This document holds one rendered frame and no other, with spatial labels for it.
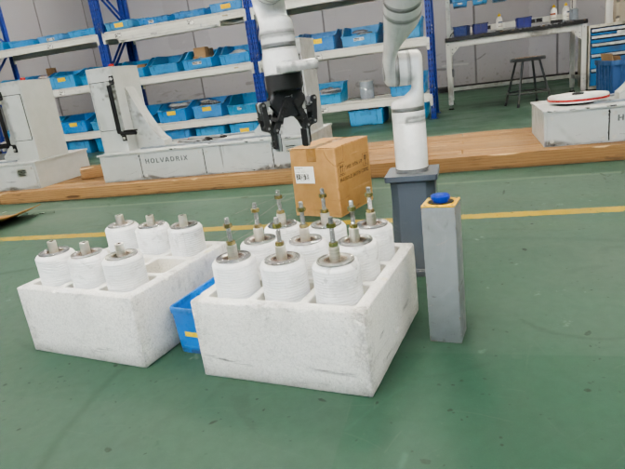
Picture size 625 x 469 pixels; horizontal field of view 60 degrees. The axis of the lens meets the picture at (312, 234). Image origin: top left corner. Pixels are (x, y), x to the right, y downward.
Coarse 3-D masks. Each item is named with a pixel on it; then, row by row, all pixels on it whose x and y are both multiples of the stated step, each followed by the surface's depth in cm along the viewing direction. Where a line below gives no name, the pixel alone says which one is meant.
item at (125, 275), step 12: (108, 264) 124; (120, 264) 123; (132, 264) 125; (144, 264) 129; (108, 276) 125; (120, 276) 124; (132, 276) 125; (144, 276) 128; (108, 288) 128; (120, 288) 125; (132, 288) 126
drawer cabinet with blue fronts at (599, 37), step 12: (600, 24) 540; (612, 24) 537; (624, 24) 536; (588, 36) 548; (600, 36) 541; (612, 36) 539; (624, 36) 537; (588, 48) 551; (600, 48) 544; (612, 48) 542; (624, 48) 539; (588, 60) 553; (588, 72) 556; (588, 84) 559
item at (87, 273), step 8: (96, 256) 130; (104, 256) 132; (72, 264) 129; (80, 264) 129; (88, 264) 129; (96, 264) 130; (72, 272) 130; (80, 272) 129; (88, 272) 130; (96, 272) 130; (80, 280) 130; (88, 280) 130; (96, 280) 131; (104, 280) 132; (88, 288) 131
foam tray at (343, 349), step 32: (384, 288) 109; (416, 288) 133; (224, 320) 111; (256, 320) 108; (288, 320) 105; (320, 320) 102; (352, 320) 99; (384, 320) 109; (224, 352) 114; (256, 352) 111; (288, 352) 107; (320, 352) 104; (352, 352) 101; (384, 352) 109; (288, 384) 110; (320, 384) 107; (352, 384) 104
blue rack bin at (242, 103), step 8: (232, 96) 614; (240, 96) 634; (248, 96) 637; (232, 104) 610; (240, 104) 592; (248, 104) 590; (232, 112) 599; (240, 112) 596; (248, 112) 594; (256, 112) 592
